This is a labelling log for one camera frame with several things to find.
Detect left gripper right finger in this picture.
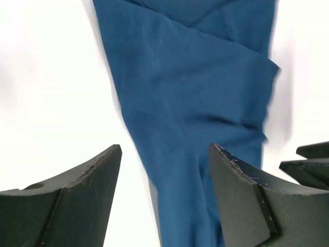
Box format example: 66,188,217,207
209,145,328,247

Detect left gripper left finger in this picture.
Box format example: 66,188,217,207
1,145,122,247

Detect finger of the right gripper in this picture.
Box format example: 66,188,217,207
279,159,328,190
296,142,329,158

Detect blue t shirt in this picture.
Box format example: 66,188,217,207
94,1,278,246

